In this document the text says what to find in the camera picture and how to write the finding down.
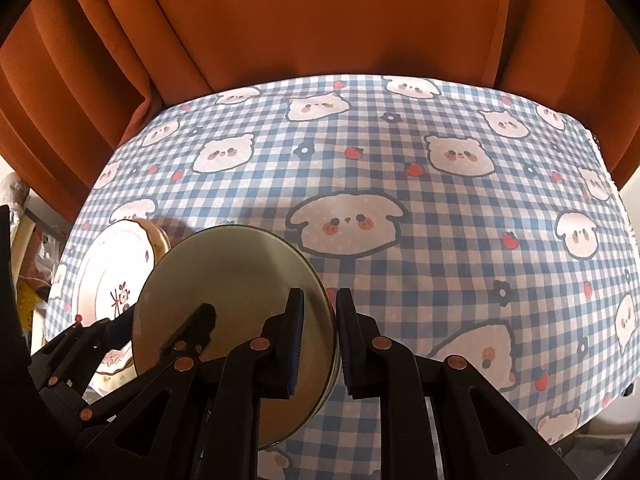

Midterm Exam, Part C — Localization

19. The white bowl with dark rim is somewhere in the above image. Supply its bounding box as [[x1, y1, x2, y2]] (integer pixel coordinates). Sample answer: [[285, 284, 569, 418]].
[[132, 224, 338, 448]]

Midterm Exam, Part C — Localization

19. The blue checkered bear tablecloth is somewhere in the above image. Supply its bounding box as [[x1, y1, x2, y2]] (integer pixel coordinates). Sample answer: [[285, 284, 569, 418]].
[[43, 74, 640, 480]]

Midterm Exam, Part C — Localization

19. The white plate with red pattern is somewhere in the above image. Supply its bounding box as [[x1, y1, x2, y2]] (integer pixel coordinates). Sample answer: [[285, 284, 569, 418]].
[[75, 216, 173, 397]]

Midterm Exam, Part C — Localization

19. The orange curtain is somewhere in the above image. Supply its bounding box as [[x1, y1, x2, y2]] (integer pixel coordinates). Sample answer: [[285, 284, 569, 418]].
[[1, 0, 639, 220]]

